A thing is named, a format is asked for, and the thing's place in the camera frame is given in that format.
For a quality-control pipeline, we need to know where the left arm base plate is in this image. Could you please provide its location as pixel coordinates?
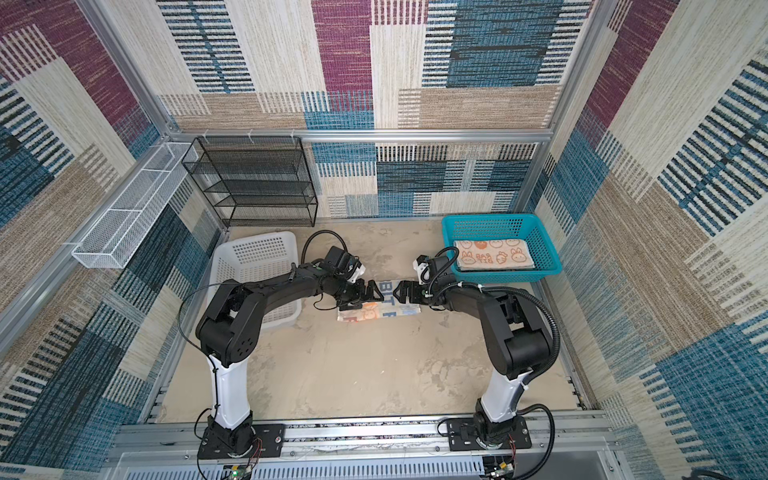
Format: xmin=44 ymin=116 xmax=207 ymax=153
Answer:
xmin=197 ymin=423 xmax=286 ymax=460

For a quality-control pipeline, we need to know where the teal plastic basket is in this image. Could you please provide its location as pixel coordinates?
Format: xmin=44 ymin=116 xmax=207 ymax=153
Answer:
xmin=442 ymin=213 xmax=562 ymax=284

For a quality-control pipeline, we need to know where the black wire shelf rack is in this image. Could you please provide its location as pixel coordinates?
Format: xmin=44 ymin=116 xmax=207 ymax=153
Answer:
xmin=181 ymin=136 xmax=318 ymax=228

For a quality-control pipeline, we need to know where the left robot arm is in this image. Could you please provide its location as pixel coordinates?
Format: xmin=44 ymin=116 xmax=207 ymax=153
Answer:
xmin=195 ymin=264 xmax=384 ymax=457

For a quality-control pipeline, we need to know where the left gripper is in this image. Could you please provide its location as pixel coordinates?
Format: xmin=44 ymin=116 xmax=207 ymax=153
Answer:
xmin=332 ymin=278 xmax=384 ymax=311

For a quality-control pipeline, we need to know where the white plastic basket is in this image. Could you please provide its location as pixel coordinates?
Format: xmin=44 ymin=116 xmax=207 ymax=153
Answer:
xmin=204 ymin=230 xmax=303 ymax=331

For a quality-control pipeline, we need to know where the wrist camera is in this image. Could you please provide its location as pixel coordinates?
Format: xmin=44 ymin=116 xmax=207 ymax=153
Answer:
xmin=413 ymin=255 xmax=451 ymax=285
xmin=324 ymin=246 xmax=365 ymax=284

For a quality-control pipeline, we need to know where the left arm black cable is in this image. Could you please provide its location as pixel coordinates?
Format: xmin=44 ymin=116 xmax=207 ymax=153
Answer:
xmin=299 ymin=229 xmax=349 ymax=268

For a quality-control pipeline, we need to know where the aluminium front rail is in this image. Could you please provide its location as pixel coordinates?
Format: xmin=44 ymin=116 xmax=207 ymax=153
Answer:
xmin=106 ymin=410 xmax=618 ymax=465

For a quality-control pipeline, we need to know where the orange bunny towel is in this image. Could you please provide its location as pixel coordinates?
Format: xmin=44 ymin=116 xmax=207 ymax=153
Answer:
xmin=454 ymin=239 xmax=535 ymax=271

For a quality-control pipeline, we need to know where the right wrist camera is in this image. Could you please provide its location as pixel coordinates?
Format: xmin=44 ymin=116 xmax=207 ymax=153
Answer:
xmin=413 ymin=255 xmax=451 ymax=285

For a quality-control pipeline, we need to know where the orange rabbit towel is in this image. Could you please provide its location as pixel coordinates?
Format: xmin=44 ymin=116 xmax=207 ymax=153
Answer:
xmin=337 ymin=280 xmax=421 ymax=323

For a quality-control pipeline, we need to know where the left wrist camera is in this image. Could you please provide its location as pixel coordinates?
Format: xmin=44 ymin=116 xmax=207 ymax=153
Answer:
xmin=324 ymin=246 xmax=365 ymax=284

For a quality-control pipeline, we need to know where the white mesh wall tray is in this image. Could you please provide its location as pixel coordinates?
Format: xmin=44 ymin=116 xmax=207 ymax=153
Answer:
xmin=72 ymin=142 xmax=190 ymax=269

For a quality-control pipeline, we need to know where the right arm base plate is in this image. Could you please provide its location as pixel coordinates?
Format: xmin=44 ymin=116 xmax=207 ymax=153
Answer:
xmin=437 ymin=415 xmax=532 ymax=451

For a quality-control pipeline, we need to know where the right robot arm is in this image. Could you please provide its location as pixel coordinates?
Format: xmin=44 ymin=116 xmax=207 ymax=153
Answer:
xmin=393 ymin=281 xmax=560 ymax=449

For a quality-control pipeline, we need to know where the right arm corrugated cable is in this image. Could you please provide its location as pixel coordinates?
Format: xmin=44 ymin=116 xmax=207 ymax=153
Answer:
xmin=428 ymin=245 xmax=562 ymax=475

